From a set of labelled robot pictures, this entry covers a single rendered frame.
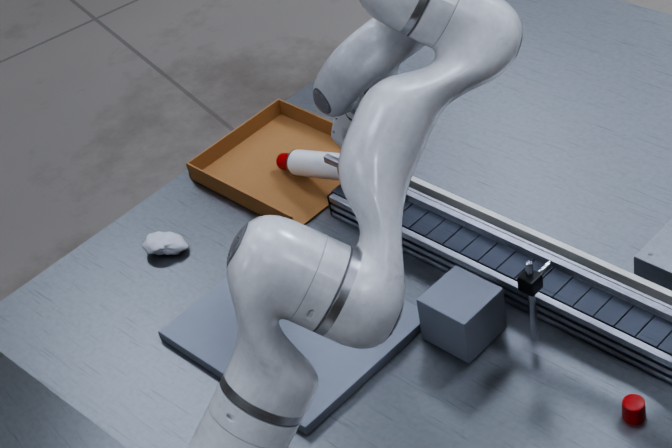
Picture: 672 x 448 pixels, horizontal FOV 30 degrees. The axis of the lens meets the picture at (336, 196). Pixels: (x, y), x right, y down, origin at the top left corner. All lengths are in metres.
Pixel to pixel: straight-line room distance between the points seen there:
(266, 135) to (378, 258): 1.03
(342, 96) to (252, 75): 2.37
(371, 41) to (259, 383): 0.61
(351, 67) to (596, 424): 0.66
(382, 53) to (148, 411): 0.68
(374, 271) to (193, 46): 3.09
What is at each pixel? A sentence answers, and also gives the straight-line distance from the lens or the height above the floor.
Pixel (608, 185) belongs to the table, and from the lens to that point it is 2.30.
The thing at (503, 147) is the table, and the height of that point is 0.83.
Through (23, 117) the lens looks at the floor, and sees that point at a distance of 4.45.
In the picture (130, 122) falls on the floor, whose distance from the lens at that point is 4.24.
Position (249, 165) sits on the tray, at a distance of 2.47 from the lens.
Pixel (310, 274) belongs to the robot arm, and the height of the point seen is 1.27.
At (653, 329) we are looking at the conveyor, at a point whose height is 0.88.
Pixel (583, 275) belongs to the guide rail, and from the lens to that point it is 1.93.
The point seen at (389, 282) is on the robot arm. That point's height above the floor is 1.24.
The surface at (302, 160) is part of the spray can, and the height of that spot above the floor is 0.90.
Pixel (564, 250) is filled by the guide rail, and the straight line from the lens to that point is 2.05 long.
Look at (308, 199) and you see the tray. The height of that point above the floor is 0.83.
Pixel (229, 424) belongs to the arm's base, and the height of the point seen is 1.10.
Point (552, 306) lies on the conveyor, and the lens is 2.01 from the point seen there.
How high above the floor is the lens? 2.28
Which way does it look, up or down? 38 degrees down
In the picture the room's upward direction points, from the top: 11 degrees counter-clockwise
